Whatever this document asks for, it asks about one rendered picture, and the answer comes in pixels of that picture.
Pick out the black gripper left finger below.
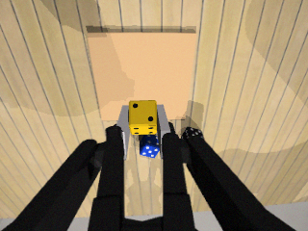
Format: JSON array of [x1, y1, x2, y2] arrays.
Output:
[[1, 105, 130, 231]]

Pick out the peach flat mat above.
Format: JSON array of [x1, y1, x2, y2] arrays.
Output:
[[87, 32, 196, 120]]

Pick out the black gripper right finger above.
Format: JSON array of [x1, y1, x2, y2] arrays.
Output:
[[157, 104, 296, 231]]

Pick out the black die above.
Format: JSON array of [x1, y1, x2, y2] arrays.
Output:
[[181, 127, 204, 140]]

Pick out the yellow die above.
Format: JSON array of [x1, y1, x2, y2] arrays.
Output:
[[129, 100, 158, 135]]

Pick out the blue die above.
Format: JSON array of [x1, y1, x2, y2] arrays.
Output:
[[140, 134, 160, 158]]

